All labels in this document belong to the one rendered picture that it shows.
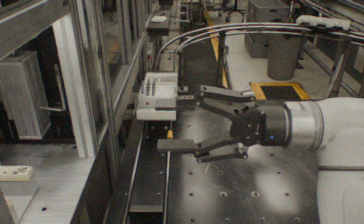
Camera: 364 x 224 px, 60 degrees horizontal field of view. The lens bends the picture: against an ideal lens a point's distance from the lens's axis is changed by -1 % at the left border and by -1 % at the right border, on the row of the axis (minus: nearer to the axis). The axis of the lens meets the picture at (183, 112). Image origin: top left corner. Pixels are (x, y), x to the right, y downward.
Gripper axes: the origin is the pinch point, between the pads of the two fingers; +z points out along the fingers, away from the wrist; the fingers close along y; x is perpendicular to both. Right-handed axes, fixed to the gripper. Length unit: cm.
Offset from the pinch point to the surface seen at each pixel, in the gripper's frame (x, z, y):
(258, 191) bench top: -30, -28, -44
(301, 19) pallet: -193, -92, -25
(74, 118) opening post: -18.5, 25.0, -9.3
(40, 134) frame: -24.9, 38.1, -18.3
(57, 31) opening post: -18.6, 25.1, 12.6
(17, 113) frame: -25, 43, -11
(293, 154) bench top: -50, -46, -44
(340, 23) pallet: -183, -118, -25
